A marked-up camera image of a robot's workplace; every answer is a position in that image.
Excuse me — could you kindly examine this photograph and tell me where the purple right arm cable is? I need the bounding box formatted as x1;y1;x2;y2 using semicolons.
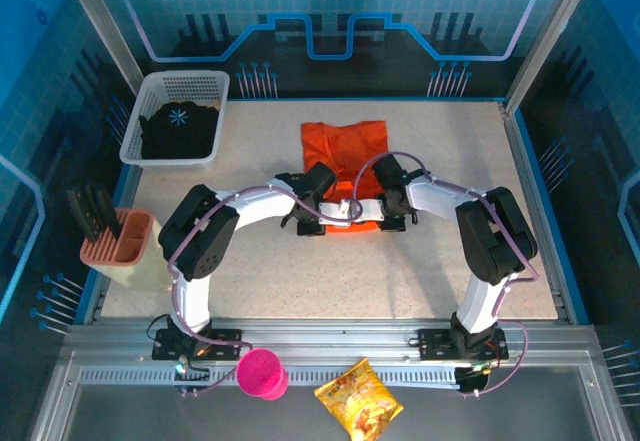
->
352;150;542;323

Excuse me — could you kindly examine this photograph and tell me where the pink plastic cup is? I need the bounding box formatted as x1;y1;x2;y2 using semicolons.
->
235;346;290;401

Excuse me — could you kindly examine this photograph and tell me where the orange beige desk organizer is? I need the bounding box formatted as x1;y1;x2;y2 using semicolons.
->
79;208;170;292

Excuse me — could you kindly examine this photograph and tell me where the yellow chips bag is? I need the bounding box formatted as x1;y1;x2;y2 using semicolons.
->
313;357;405;441

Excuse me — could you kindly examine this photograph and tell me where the black remote control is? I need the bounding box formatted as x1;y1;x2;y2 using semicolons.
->
94;183;123;240
66;188;99;243
81;183;109;241

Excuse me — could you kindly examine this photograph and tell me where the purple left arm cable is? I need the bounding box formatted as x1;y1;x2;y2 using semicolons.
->
167;183;365;343

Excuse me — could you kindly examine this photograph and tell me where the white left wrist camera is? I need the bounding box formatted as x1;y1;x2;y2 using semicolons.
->
318;200;364;225

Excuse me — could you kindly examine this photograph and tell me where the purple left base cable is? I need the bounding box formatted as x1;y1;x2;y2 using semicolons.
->
189;333;254;398

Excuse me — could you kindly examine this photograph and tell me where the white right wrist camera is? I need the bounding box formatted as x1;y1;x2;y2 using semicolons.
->
359;199;386;222

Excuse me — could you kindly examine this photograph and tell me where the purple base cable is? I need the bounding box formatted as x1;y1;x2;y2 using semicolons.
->
189;333;254;398
462;319;530;400

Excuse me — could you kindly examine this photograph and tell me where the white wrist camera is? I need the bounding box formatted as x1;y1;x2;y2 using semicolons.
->
318;200;364;225
359;199;386;222

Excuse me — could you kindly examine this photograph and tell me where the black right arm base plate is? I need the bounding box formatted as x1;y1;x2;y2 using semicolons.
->
416;328;510;362

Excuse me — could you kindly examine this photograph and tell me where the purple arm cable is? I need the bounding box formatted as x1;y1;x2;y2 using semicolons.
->
352;150;542;323
167;183;365;343

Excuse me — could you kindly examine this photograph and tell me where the white plastic basket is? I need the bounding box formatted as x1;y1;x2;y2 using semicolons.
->
119;69;232;168

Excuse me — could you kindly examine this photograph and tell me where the aluminium front frame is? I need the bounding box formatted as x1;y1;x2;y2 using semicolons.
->
29;316;636;441

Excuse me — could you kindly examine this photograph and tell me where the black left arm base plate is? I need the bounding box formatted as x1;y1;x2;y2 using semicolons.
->
151;328;245;362

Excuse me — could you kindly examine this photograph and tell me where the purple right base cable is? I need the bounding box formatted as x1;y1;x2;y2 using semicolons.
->
462;319;530;400

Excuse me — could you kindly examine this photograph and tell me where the orange t-shirt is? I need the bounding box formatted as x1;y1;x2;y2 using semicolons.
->
299;119;389;235

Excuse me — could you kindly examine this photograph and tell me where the black t-shirt blue print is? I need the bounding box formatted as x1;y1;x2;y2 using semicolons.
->
138;100;224;160

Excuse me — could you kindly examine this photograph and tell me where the aluminium frame post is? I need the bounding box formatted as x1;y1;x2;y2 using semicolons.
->
503;0;604;114
54;0;147;96

